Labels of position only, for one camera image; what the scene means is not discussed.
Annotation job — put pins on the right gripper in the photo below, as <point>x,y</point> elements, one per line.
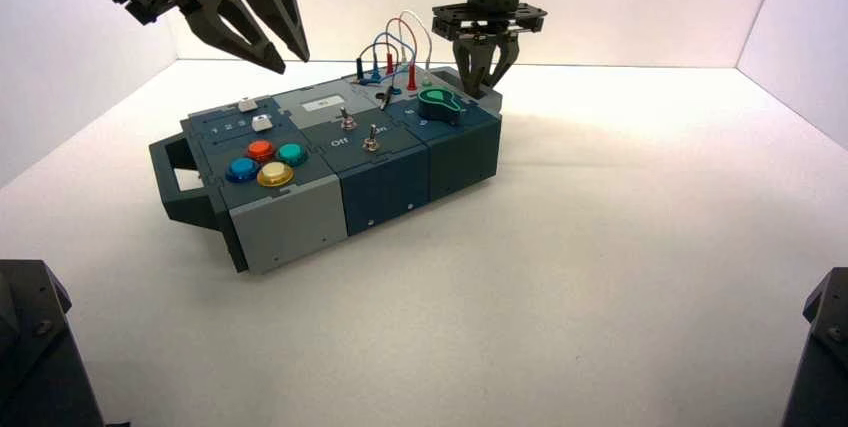
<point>493,13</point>

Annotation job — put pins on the silver toggle switch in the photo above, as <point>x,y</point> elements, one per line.
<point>372,142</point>
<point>346,122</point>

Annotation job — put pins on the blue grey control box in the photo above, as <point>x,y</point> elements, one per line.
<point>285,225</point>

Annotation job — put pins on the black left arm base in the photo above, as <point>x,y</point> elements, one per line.
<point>33,358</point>

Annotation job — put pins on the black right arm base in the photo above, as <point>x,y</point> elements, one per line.
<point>821,371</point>

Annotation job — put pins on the green black rotary knob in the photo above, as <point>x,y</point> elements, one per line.
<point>437,106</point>

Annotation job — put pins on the white slider knob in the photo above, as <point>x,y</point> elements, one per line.
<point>262,123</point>
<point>246,104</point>

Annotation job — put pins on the white label sticker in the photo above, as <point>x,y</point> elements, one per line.
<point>323,104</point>

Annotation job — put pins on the red banana plug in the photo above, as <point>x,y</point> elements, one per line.
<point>390,65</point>
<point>412,78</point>

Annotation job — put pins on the black banana plug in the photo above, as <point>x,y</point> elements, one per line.
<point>360,68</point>

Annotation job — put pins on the blue banana plug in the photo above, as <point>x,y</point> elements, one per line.
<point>376,73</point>

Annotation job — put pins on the red round push button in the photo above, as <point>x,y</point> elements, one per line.
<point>261,150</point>

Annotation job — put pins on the black probe plug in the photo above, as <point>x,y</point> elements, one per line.
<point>385,100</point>

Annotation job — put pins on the teal round push button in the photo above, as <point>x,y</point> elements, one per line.
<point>291,154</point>

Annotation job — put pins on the yellow round push button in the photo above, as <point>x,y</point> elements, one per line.
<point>275,174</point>

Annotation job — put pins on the blue round push button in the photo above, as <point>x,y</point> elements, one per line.
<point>242,170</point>

